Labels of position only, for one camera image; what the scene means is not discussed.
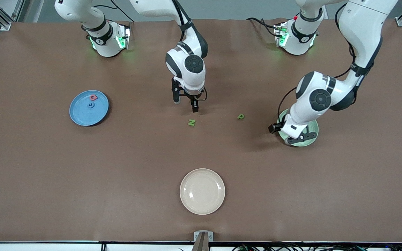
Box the green plate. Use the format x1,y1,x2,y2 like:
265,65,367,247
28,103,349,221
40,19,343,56
277,108,319,147

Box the grey metal bracket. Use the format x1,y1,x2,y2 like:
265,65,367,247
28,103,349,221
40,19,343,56
193,231,214,242

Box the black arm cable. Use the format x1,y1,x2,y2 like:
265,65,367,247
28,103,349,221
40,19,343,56
277,3,384,123
171,0,208,102

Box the black base cable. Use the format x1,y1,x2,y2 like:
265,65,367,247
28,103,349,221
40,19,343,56
95,3,134,23
246,17,279,37

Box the brown table mat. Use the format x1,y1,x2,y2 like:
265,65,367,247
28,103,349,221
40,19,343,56
0,18,402,243

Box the cream plate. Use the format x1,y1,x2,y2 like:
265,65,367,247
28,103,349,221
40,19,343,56
179,168,226,215

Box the camera mount post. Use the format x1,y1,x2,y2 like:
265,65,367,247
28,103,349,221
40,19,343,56
191,233,210,251

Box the tangled black cables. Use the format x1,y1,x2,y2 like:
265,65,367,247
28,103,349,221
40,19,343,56
232,242,402,251

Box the blue plate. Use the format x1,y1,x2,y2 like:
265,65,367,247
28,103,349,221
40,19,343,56
69,90,110,127

